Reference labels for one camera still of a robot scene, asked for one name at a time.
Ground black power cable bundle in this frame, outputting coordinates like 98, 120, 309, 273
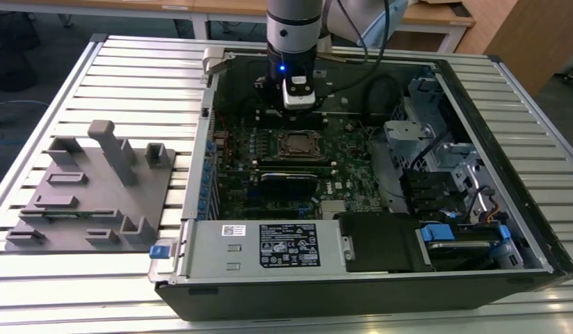
400, 169, 468, 215

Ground green motherboard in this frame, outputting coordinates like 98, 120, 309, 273
210, 104, 394, 221

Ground wooden desk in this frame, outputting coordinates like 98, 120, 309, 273
0, 0, 194, 39
193, 0, 477, 54

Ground black graphics card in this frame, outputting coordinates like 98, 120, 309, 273
260, 171, 318, 200

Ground silver CPU chip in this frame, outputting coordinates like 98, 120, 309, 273
285, 134, 313, 154

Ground silver power supply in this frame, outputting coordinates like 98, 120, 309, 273
172, 218, 358, 280

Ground black office chair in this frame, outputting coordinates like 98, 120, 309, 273
0, 10, 41, 93

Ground green RAM stick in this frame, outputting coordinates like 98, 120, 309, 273
41, 212, 93, 220

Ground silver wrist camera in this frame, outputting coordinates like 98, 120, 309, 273
281, 74, 316, 111

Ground silver drive cage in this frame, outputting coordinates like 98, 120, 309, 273
382, 77, 485, 216

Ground grey parts rack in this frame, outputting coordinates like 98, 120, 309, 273
4, 120, 177, 252

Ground black PC case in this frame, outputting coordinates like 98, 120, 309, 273
146, 47, 573, 323

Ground wooden cabinet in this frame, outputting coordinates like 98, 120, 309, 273
453, 0, 573, 95

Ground metal socket cover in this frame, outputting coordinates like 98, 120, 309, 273
278, 132, 322, 157

